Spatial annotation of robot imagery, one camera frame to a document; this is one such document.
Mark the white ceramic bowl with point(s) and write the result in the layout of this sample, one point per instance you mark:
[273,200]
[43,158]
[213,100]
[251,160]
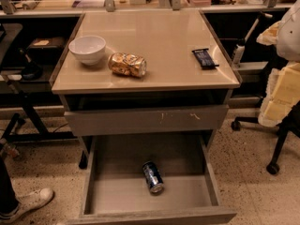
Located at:
[88,50]

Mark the dark blue snack bar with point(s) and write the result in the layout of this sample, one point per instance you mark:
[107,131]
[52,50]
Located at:
[204,59]

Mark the closed grey top drawer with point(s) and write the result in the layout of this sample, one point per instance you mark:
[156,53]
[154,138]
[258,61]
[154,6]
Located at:
[147,120]

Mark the black box with label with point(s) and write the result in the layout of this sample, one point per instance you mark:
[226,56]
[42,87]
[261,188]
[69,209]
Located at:
[49,47]

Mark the blue pepsi can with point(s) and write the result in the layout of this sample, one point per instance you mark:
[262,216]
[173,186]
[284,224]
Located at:
[152,176]

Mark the crushed gold can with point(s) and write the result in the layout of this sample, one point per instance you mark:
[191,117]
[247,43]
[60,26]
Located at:
[127,64]

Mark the white sneaker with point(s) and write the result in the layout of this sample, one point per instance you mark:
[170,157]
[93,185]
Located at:
[27,203]

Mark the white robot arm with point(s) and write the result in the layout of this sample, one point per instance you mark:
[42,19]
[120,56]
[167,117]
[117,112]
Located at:
[283,85]

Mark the grey drawer cabinet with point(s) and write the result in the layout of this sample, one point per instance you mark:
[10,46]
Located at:
[174,78]

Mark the black office chair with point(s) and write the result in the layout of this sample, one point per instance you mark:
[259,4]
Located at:
[290,123]

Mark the dark trouser leg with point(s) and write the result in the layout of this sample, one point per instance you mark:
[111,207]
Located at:
[6,188]

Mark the open grey middle drawer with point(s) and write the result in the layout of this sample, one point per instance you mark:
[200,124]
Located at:
[116,192]

